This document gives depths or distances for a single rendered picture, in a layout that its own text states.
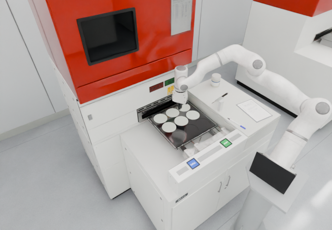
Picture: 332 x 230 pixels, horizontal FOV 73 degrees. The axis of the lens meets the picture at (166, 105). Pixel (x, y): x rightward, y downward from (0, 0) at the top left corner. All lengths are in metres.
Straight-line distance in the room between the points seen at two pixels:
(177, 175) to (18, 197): 1.80
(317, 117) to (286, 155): 0.25
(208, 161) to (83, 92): 0.79
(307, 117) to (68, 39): 1.26
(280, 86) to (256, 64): 0.19
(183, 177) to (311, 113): 0.75
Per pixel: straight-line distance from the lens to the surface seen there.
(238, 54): 1.43
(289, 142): 1.42
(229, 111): 1.66
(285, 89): 1.42
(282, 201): 1.49
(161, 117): 1.65
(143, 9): 1.27
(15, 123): 3.23
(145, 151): 1.55
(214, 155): 1.37
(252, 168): 1.50
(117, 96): 1.48
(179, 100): 1.55
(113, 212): 2.28
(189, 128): 1.58
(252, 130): 1.57
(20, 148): 3.12
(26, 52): 2.81
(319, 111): 1.38
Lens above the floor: 2.03
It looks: 40 degrees down
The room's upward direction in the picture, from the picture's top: 1 degrees counter-clockwise
